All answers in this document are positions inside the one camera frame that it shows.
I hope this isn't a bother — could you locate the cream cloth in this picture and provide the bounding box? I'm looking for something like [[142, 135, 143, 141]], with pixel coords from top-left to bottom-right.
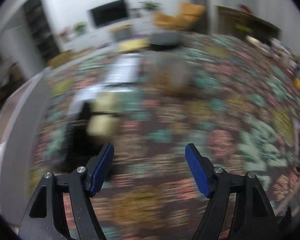
[[86, 92, 120, 142]]

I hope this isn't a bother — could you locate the white wet wipes pack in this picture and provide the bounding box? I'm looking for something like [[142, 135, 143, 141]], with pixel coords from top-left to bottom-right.
[[67, 85, 106, 116]]

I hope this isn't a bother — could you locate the patterned woven tablecloth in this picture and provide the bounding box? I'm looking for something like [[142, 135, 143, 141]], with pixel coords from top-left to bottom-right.
[[27, 31, 300, 240]]

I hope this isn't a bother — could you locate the bottles cluster on table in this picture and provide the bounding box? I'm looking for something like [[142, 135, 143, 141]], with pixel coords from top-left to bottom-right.
[[245, 35, 300, 90]]

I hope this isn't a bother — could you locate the clear plastic packet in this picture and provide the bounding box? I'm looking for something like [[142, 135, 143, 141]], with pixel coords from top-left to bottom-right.
[[103, 53, 141, 85]]

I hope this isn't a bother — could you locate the clear jar black lid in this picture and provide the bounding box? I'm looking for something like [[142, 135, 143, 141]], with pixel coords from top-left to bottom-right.
[[149, 31, 191, 95]]

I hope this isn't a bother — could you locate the white TV cabinet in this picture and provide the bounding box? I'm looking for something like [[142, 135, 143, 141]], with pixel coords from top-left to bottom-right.
[[58, 16, 159, 52]]

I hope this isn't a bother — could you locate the potted plant left green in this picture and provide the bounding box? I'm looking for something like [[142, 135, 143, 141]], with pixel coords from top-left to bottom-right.
[[74, 22, 87, 36]]

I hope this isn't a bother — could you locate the dark wooden sideboard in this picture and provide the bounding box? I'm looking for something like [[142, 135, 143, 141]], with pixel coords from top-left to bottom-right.
[[217, 5, 281, 42]]

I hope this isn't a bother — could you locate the small wooden side table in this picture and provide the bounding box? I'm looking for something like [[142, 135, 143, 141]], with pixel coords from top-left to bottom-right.
[[109, 24, 133, 42]]

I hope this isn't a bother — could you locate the black glass display cabinet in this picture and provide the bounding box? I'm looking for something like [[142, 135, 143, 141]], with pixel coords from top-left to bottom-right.
[[23, 0, 60, 62]]

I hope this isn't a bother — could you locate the yellow rocking lounge chair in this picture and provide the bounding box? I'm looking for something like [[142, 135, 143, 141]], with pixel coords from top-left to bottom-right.
[[152, 3, 206, 31]]

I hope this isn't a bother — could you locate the black television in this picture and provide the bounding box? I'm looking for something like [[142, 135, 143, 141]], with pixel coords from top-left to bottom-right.
[[88, 0, 129, 28]]

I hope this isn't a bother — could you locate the potted plant right large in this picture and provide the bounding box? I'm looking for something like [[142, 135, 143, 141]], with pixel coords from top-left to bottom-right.
[[139, 1, 161, 12]]

